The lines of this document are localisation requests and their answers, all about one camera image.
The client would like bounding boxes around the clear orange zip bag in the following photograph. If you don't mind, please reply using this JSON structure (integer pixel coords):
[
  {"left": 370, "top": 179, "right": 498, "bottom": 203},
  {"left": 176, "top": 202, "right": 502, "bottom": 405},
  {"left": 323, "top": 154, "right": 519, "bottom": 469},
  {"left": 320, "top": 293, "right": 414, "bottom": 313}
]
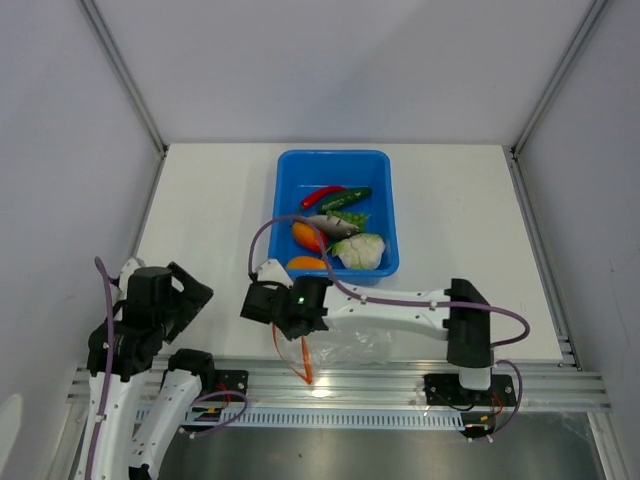
[{"left": 272, "top": 325, "right": 395, "bottom": 385}]

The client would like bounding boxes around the yellow orange mango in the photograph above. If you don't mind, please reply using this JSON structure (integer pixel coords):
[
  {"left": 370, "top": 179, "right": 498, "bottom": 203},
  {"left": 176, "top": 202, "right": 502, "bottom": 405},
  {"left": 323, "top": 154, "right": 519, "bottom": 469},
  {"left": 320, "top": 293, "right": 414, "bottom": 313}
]
[{"left": 286, "top": 256, "right": 326, "bottom": 270}]

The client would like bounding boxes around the grey toy fish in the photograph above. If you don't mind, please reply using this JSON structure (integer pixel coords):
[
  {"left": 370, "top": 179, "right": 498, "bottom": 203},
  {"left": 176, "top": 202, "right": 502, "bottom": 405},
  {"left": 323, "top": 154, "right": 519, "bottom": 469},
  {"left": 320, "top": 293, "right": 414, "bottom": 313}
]
[{"left": 295, "top": 214, "right": 361, "bottom": 240}]

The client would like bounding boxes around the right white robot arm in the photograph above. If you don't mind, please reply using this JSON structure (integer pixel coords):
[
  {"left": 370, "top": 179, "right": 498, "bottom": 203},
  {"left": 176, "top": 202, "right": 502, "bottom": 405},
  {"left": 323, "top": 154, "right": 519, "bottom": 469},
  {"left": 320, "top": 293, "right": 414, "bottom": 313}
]
[{"left": 240, "top": 276, "right": 493, "bottom": 404}]

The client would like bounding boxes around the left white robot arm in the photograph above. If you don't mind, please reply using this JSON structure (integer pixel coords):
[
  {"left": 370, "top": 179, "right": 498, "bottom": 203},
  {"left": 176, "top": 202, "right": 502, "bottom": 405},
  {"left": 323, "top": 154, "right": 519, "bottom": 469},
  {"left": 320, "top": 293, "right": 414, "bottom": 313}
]
[{"left": 75, "top": 259, "right": 217, "bottom": 479}]

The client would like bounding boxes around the red orange mango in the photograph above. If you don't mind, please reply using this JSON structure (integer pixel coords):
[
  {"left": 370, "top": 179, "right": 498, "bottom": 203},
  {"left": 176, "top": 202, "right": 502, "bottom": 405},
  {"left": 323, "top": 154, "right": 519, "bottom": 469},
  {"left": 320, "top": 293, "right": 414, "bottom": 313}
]
[{"left": 291, "top": 221, "right": 328, "bottom": 253}]

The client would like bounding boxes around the red chili pepper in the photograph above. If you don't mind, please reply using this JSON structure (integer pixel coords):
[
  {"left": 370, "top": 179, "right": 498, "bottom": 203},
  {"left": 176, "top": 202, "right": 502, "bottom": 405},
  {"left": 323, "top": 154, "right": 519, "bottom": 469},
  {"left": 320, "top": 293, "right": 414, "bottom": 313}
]
[{"left": 300, "top": 185, "right": 345, "bottom": 210}]

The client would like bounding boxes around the blue plastic bin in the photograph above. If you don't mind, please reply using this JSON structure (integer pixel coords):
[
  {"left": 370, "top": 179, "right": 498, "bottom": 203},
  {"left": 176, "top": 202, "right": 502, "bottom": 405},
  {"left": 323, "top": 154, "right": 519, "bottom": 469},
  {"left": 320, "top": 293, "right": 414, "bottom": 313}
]
[{"left": 273, "top": 149, "right": 399, "bottom": 286}]

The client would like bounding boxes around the green cucumber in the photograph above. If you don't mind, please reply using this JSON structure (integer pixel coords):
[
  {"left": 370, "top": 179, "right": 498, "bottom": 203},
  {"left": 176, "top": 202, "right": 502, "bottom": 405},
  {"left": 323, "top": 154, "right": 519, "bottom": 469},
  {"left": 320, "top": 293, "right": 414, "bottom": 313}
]
[{"left": 317, "top": 187, "right": 373, "bottom": 213}]

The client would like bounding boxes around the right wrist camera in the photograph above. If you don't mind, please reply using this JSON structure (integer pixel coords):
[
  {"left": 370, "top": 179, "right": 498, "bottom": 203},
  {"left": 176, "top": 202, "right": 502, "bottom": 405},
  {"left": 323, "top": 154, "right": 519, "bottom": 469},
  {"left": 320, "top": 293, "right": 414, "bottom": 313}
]
[{"left": 255, "top": 259, "right": 293, "bottom": 287}]

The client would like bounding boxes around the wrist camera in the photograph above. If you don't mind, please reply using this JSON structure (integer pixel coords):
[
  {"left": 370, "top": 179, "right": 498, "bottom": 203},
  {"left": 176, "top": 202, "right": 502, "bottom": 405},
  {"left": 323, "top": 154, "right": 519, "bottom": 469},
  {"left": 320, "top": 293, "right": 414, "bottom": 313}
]
[
  {"left": 118, "top": 257, "right": 146, "bottom": 285},
  {"left": 255, "top": 259, "right": 293, "bottom": 287}
]

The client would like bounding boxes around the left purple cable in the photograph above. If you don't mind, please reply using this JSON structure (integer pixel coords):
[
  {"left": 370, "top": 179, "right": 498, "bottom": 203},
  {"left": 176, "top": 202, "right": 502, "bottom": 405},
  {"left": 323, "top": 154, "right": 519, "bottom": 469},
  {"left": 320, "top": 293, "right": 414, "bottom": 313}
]
[{"left": 82, "top": 256, "right": 250, "bottom": 480}]

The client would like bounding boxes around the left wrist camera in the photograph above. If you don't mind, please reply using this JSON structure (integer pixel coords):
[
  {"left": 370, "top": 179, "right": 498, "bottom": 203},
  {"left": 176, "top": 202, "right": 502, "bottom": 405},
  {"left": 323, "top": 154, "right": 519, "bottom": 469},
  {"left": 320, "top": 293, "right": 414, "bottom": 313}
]
[{"left": 118, "top": 257, "right": 146, "bottom": 285}]

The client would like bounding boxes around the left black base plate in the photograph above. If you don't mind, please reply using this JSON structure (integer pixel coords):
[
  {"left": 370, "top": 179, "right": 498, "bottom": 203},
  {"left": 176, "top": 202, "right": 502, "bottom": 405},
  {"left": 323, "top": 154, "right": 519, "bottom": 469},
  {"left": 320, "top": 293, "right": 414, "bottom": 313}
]
[{"left": 214, "top": 370, "right": 249, "bottom": 408}]

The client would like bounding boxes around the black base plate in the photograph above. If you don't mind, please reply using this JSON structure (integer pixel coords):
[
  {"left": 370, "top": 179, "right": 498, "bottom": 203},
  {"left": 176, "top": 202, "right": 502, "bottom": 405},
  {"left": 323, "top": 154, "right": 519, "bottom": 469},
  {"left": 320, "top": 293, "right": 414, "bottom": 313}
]
[
  {"left": 214, "top": 370, "right": 249, "bottom": 408},
  {"left": 423, "top": 373, "right": 517, "bottom": 411}
]

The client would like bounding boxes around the white slotted cable duct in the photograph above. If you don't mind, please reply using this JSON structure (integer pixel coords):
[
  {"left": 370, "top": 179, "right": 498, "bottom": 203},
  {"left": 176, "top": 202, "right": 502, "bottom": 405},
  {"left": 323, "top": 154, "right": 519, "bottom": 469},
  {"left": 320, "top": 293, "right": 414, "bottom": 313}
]
[{"left": 181, "top": 406, "right": 464, "bottom": 431}]

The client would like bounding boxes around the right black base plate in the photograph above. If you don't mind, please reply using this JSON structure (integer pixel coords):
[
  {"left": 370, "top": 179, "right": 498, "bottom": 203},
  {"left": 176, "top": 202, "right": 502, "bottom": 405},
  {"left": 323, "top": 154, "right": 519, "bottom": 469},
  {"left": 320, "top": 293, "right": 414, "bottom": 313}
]
[{"left": 423, "top": 373, "right": 517, "bottom": 411}]

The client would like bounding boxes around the aluminium front rail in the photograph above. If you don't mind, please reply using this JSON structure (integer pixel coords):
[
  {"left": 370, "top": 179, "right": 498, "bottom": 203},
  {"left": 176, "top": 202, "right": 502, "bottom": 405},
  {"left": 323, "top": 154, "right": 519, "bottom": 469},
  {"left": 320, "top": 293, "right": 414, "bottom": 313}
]
[{"left": 67, "top": 355, "right": 612, "bottom": 414}]

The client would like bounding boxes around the left aluminium frame post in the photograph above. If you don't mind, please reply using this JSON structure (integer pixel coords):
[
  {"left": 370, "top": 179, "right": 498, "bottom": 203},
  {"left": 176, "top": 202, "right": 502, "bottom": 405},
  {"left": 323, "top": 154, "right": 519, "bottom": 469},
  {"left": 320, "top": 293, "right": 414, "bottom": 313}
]
[{"left": 77, "top": 0, "right": 168, "bottom": 156}]

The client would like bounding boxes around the aluminium frame post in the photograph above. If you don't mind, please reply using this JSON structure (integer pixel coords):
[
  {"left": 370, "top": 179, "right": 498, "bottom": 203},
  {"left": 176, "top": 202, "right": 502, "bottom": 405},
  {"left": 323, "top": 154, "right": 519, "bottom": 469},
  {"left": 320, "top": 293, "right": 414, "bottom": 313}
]
[
  {"left": 77, "top": 0, "right": 168, "bottom": 156},
  {"left": 508, "top": 0, "right": 612, "bottom": 156}
]

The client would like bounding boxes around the right aluminium frame post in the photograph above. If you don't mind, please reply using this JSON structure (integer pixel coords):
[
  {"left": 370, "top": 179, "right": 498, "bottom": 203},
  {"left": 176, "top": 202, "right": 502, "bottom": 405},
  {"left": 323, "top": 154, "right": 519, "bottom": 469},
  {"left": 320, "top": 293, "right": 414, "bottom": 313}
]
[{"left": 508, "top": 0, "right": 612, "bottom": 156}]

